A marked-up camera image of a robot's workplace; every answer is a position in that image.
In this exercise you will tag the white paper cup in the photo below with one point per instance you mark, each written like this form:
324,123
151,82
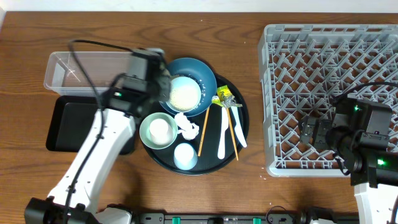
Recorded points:
160,132

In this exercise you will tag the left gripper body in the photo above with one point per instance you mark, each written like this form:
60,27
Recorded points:
160,90

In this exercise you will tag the grey dishwasher rack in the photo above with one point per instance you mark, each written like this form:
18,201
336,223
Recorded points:
301,68

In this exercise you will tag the light blue plastic knife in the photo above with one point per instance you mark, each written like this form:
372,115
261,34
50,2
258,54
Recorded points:
238,128

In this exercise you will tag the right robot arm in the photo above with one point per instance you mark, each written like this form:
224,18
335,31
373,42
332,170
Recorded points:
358,137

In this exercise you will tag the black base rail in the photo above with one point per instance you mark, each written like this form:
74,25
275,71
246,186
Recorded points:
160,218

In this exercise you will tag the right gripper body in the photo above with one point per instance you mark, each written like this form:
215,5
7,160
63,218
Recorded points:
323,134

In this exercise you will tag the right wooden chopstick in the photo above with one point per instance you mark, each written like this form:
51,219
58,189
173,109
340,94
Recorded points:
232,134

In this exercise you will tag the light blue bowl with rice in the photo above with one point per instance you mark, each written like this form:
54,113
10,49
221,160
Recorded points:
185,94

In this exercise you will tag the white tissue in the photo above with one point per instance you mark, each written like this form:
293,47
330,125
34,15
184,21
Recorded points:
188,130

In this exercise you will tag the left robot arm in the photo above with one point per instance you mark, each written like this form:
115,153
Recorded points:
75,198

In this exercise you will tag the left wooden chopstick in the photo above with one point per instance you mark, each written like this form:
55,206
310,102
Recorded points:
203,131

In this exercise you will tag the mint green bowl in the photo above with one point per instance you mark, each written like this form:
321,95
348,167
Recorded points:
145,133

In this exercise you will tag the wooden chopstick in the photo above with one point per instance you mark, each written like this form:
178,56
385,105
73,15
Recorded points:
203,131
232,134

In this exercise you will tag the round black serving tray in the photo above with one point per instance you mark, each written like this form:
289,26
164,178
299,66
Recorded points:
208,161

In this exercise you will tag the clear plastic waste bin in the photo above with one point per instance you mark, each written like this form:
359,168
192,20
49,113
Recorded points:
64,77

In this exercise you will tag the light blue cup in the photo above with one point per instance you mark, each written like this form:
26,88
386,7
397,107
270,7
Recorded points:
185,157

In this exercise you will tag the black rectangular tray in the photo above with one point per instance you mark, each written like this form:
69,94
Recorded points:
71,122

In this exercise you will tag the yellow foil snack wrapper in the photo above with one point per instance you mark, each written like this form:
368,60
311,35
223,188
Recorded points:
225,98

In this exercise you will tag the dark blue plate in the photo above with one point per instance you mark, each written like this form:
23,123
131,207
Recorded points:
202,74

